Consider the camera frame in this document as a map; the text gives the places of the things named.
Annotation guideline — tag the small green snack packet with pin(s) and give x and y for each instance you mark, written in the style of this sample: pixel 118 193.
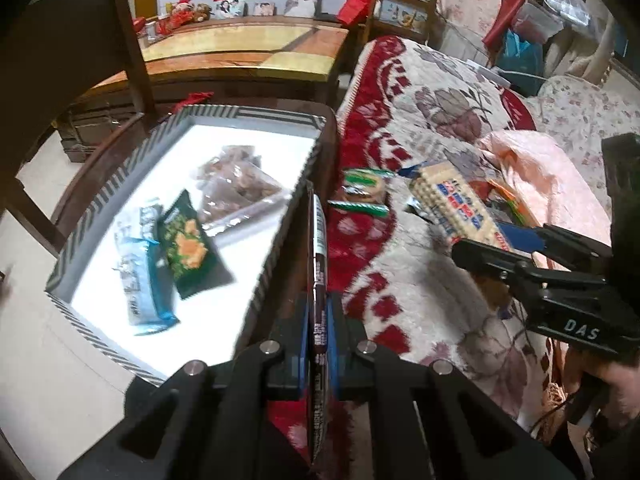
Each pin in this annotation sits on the small green snack packet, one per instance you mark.
pixel 360 208

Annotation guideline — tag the plush toys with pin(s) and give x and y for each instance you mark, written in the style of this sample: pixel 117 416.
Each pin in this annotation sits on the plush toys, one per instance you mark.
pixel 187 10

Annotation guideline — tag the wooden table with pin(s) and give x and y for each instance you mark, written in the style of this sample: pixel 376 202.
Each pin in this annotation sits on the wooden table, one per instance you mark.
pixel 240 55

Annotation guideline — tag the dark wooden chair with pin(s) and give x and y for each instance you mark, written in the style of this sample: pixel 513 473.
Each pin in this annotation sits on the dark wooden chair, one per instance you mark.
pixel 75 35

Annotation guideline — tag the dark snack packet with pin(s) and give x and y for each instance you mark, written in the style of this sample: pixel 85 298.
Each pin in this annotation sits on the dark snack packet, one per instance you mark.
pixel 318 270

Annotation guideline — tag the red paper bag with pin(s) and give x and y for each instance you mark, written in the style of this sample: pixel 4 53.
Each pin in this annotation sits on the red paper bag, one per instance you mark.
pixel 354 9

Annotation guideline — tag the blue plastic bag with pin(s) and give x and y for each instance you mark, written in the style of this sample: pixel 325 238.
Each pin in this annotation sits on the blue plastic bag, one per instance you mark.
pixel 520 52

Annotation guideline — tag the striped storage box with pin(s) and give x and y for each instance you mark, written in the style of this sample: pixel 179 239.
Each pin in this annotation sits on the striped storage box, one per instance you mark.
pixel 225 130

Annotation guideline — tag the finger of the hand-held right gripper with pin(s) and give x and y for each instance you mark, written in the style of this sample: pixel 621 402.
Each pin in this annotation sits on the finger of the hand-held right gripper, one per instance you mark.
pixel 522 239
pixel 495 262

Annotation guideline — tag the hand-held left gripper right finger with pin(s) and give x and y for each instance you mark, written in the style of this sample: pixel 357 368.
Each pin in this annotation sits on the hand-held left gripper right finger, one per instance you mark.
pixel 334 355

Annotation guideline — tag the wooden shelf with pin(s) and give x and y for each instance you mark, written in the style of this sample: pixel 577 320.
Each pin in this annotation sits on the wooden shelf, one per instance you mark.
pixel 405 10

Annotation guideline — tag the red tassel ornament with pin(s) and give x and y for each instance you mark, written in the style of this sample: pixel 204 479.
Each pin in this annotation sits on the red tassel ornament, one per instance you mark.
pixel 195 101

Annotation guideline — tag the red floral blanket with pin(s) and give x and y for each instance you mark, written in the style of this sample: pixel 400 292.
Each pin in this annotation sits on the red floral blanket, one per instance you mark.
pixel 410 110

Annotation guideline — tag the cream fleece cloth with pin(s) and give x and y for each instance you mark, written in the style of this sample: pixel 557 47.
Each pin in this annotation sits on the cream fleece cloth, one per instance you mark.
pixel 580 55

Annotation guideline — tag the pink quilt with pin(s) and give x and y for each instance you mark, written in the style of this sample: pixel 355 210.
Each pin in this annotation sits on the pink quilt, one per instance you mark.
pixel 545 180

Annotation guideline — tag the rose print sofa cover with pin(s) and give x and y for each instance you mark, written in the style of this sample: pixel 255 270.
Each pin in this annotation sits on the rose print sofa cover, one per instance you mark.
pixel 585 115

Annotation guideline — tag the blue label cracker packet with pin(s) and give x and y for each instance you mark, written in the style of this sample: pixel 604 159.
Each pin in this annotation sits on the blue label cracker packet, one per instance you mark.
pixel 455 205

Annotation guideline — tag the photo frame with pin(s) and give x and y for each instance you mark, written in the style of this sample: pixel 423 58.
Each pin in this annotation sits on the photo frame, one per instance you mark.
pixel 231 8
pixel 302 1
pixel 265 9

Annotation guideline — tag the dark green cracker packet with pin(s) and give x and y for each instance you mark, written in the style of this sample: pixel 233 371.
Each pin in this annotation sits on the dark green cracker packet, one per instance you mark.
pixel 192 250

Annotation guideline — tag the light blue snack packet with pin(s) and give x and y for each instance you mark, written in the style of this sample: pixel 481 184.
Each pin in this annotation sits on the light blue snack packet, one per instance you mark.
pixel 142 285

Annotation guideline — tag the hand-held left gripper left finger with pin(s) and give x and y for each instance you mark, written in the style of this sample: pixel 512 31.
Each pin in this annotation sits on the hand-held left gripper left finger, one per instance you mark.
pixel 301 350

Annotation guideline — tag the red cloth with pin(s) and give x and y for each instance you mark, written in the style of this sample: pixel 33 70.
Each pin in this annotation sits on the red cloth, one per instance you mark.
pixel 507 5

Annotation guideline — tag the green biscuit packet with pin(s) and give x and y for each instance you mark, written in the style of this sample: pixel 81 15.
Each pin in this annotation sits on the green biscuit packet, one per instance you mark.
pixel 367 185

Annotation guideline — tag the person's right hand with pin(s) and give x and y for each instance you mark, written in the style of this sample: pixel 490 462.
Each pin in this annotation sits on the person's right hand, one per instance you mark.
pixel 620 385

